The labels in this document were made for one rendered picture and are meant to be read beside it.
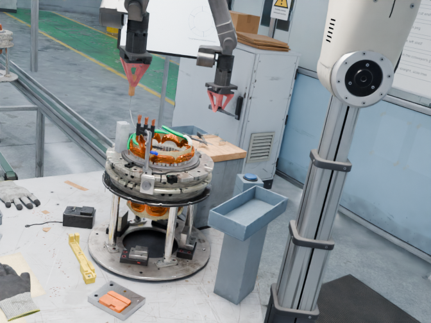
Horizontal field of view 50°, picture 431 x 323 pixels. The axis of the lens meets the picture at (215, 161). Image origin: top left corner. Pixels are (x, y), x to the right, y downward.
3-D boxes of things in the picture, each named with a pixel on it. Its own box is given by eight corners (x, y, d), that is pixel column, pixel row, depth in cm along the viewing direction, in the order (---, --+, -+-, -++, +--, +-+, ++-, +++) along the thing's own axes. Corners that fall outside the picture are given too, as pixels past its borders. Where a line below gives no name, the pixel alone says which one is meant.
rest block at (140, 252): (131, 250, 141) (131, 244, 140) (148, 252, 141) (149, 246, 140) (128, 257, 137) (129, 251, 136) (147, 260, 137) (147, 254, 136)
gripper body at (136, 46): (129, 62, 123) (131, 34, 120) (118, 51, 131) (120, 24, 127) (152, 63, 126) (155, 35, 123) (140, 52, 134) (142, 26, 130)
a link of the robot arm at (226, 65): (235, 54, 157) (235, 51, 162) (215, 50, 156) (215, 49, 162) (231, 74, 159) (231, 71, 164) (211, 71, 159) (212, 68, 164)
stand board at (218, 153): (170, 143, 169) (171, 137, 168) (211, 139, 181) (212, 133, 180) (204, 163, 155) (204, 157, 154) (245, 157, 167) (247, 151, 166)
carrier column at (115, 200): (106, 245, 144) (111, 184, 136) (113, 243, 145) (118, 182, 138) (109, 249, 142) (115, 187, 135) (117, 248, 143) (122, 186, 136)
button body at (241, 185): (230, 251, 156) (244, 182, 147) (224, 240, 162) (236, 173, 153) (249, 251, 158) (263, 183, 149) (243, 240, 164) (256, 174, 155)
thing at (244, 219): (227, 321, 123) (246, 226, 113) (194, 302, 128) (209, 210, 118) (269, 281, 143) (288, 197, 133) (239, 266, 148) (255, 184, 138)
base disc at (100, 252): (68, 226, 153) (68, 223, 152) (170, 207, 176) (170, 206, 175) (121, 295, 124) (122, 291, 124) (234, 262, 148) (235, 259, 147)
